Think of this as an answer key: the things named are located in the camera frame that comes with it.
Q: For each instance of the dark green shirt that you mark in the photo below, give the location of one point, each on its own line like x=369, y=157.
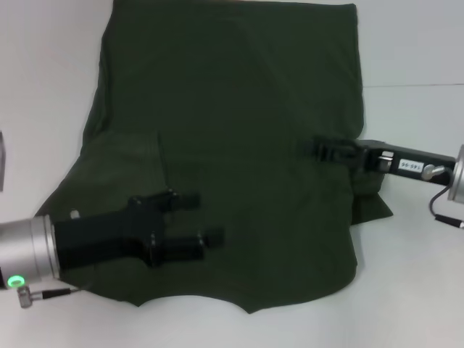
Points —
x=235, y=108

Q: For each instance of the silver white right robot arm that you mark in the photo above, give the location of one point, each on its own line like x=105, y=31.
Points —
x=458, y=174

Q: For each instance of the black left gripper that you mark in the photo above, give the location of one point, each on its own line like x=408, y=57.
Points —
x=108, y=235

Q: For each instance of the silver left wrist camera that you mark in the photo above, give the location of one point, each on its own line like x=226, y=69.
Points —
x=1, y=163

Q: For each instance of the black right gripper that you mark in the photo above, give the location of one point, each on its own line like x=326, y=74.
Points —
x=402, y=165

